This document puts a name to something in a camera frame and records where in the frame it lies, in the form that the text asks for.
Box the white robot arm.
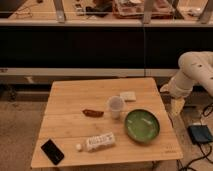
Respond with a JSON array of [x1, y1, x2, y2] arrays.
[[168, 51, 213, 98]]

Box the green ceramic bowl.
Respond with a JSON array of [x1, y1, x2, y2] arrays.
[[124, 109, 160, 143]]

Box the translucent plastic cup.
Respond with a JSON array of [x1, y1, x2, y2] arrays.
[[107, 96, 124, 119]]

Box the small white sponge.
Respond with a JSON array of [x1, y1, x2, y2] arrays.
[[120, 91, 136, 101]]

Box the wooden folding table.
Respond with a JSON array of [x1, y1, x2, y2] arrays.
[[31, 78, 183, 168]]

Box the black smartphone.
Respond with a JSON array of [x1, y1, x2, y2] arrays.
[[41, 139, 64, 165]]

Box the long black workbench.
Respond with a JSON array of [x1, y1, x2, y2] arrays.
[[0, 19, 213, 77]]

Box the dark blue power adapter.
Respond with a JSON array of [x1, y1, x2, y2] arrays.
[[187, 125, 213, 144]]

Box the black cable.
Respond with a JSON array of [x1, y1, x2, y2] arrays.
[[176, 103, 213, 171]]

